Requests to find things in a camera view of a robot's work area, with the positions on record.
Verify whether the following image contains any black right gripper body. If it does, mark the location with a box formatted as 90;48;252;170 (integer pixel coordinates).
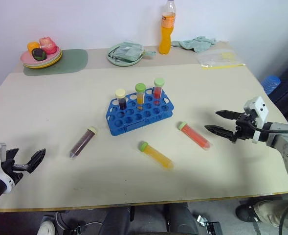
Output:
232;113;257;144

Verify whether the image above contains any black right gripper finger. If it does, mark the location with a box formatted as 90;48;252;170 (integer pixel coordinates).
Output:
204;125;235;143
215;110;243;121

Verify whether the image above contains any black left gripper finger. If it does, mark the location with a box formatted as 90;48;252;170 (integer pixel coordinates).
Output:
26;148;47;175
5;147;20;163

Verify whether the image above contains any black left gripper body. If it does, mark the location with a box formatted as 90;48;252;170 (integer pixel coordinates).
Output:
0;159;28;189

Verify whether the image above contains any red-orange tube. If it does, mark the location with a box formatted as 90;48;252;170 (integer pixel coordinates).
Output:
177;121;212;150

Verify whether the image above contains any dark purple tube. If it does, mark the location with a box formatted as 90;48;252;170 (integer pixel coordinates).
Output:
68;125;99;161

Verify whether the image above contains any red tube green cap upright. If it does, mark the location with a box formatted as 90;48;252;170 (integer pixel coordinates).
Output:
153;78;165;100

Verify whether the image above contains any blue test tube rack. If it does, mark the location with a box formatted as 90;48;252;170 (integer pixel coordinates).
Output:
106;88;175;137

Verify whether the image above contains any yellow tube green cap upright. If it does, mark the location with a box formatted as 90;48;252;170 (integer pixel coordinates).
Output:
134;83;147;105

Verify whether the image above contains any purple tube yellow cap upright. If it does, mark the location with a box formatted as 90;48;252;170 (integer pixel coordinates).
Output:
115;89;128;111

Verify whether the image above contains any blue water jug cap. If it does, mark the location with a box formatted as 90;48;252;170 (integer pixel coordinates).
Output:
261;74;282;95

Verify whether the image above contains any clear plastic zip bag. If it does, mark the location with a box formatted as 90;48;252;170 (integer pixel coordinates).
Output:
197;48;246;71

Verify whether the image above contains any white shoe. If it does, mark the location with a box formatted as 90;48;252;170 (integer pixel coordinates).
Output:
37;214;57;235

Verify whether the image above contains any pale green cloth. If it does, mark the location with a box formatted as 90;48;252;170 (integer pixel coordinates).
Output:
171;36;218;53

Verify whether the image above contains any black shoe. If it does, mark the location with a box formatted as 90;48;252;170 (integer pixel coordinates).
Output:
235;200;261;224

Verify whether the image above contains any khaki trouser leg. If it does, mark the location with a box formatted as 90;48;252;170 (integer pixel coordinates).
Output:
253;199;288;229

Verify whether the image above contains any dark rounded shape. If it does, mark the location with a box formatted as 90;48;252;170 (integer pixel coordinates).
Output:
166;202;200;235
98;205;133;235

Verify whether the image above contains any yellow plate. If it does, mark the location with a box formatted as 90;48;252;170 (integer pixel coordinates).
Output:
22;53;63;70

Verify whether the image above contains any pink plate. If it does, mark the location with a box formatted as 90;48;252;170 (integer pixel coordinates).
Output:
20;45;62;65

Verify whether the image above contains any orange drink bottle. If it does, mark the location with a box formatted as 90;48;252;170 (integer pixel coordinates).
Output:
158;0;177;55

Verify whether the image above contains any light green stacked plate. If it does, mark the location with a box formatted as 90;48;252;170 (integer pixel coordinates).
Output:
22;50;63;68

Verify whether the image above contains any dark purple toy mangosteen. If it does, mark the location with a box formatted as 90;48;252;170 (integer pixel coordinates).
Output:
31;47;47;61

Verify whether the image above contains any green placemat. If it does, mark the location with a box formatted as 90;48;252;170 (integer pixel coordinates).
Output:
23;48;89;77

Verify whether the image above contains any orange toy fruit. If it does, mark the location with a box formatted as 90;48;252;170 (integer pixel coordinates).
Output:
26;41;41;52

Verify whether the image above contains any pink toy apple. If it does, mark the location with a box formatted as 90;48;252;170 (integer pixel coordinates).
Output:
38;36;58;55

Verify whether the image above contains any pale green plate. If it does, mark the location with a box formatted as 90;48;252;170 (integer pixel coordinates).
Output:
106;43;145;68

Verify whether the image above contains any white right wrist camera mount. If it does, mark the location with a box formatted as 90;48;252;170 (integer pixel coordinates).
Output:
243;95;270;144

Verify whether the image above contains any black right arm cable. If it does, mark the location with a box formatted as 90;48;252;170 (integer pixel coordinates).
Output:
247;120;288;135

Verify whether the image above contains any white floor cable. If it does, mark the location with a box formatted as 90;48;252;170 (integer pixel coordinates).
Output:
55;211;106;230

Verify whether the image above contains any black floor bracket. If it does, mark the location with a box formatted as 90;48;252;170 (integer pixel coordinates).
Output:
60;225;86;235
196;214;223;235

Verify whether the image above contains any pale green strap pouch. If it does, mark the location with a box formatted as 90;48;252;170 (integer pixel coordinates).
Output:
108;41;157;63

